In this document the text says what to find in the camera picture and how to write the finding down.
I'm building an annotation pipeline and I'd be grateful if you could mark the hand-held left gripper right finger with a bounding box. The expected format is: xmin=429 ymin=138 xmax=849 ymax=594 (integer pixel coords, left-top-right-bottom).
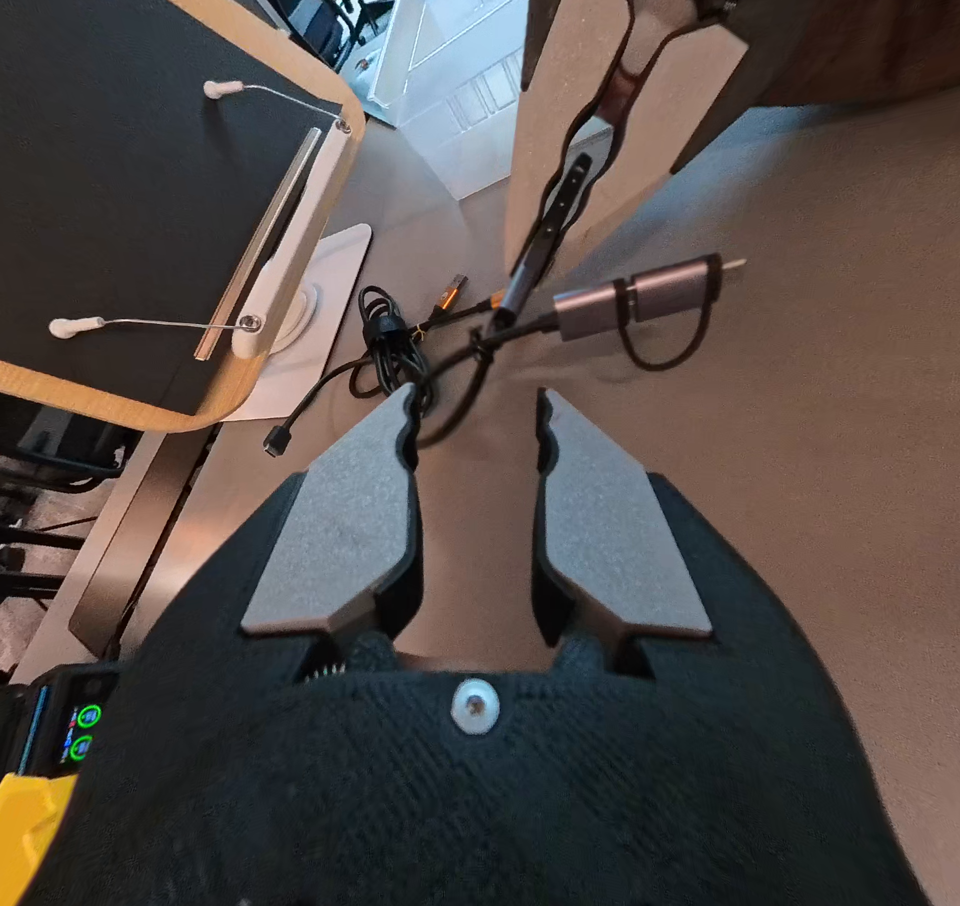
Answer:
xmin=531 ymin=387 xmax=714 ymax=648

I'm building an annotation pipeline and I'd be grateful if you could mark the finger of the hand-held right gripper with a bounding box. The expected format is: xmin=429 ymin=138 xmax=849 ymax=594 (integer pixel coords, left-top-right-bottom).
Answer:
xmin=558 ymin=0 xmax=751 ymax=255
xmin=502 ymin=0 xmax=635 ymax=279

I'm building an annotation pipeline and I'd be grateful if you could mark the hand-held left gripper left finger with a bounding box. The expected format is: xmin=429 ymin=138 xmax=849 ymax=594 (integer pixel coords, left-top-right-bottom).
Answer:
xmin=240 ymin=383 xmax=425 ymax=637

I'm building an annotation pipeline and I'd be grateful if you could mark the dark usb hub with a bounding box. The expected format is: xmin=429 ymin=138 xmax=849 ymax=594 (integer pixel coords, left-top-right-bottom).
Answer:
xmin=486 ymin=151 xmax=595 ymax=333

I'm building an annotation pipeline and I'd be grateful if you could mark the black usb cable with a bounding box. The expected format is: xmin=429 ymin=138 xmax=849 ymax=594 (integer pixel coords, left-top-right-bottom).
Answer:
xmin=262 ymin=284 xmax=451 ymax=461

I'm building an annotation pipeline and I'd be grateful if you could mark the grey usb-c adapter cable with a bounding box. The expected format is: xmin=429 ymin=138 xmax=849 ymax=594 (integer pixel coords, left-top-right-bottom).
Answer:
xmin=408 ymin=252 xmax=749 ymax=451

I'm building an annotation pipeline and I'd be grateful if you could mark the black cable with orange plug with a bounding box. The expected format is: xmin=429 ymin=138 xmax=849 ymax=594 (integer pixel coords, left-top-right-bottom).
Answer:
xmin=429 ymin=271 xmax=500 ymax=322

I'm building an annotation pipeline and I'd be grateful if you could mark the yellow plastic bin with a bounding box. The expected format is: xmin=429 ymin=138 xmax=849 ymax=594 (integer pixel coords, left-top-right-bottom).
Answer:
xmin=0 ymin=771 xmax=80 ymax=906

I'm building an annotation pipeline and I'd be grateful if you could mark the person's right forearm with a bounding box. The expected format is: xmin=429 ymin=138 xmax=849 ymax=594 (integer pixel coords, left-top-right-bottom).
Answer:
xmin=750 ymin=0 xmax=960 ymax=108

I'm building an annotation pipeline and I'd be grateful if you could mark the black mesh office chair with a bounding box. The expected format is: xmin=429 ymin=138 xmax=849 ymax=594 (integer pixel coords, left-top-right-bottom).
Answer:
xmin=247 ymin=0 xmax=402 ymax=73

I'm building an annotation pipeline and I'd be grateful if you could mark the black power station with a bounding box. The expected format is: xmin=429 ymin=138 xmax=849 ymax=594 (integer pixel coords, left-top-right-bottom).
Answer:
xmin=0 ymin=662 xmax=121 ymax=780

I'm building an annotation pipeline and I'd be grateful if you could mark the black wood-edged display board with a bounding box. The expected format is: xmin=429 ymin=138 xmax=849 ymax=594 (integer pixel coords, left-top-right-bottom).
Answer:
xmin=0 ymin=0 xmax=369 ymax=435

